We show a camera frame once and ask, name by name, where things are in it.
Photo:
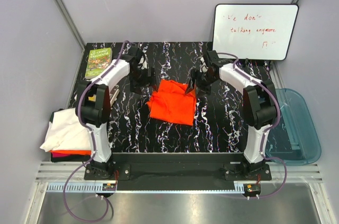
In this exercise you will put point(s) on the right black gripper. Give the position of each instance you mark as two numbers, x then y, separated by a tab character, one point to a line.
195	74

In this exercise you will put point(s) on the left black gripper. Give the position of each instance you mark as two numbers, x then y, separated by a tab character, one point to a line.
148	81

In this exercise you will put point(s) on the orange t shirt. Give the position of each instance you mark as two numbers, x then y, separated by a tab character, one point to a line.
72	152
170	103

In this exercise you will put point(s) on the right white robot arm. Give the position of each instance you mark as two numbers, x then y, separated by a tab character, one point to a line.
261	110

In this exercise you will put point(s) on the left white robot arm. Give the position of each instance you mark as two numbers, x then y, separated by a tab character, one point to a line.
93	106

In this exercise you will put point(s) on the yellow small book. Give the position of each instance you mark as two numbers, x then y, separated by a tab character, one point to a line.
113	95

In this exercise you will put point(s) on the green treehouse book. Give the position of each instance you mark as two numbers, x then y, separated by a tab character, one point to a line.
98	61

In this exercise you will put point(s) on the white dry erase board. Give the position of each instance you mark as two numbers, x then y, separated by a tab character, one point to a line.
254	31

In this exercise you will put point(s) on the orange folded t shirt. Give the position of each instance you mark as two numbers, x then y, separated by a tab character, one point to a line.
72	152

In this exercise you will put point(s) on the white folded t shirt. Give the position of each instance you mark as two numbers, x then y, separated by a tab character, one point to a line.
65	133

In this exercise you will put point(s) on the teal plastic bin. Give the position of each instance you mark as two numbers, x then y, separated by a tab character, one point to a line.
294	140

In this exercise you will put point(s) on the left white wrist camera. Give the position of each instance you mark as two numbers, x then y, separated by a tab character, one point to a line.
143	63

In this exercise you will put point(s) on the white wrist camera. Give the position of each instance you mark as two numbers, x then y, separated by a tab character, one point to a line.
203	66
143	63

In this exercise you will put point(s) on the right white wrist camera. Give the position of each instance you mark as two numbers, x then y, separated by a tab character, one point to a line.
203	66

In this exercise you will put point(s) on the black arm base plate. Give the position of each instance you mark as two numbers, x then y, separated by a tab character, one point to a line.
228	166

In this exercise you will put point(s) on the grey cable duct rail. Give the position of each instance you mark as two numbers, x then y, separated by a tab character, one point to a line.
81	187

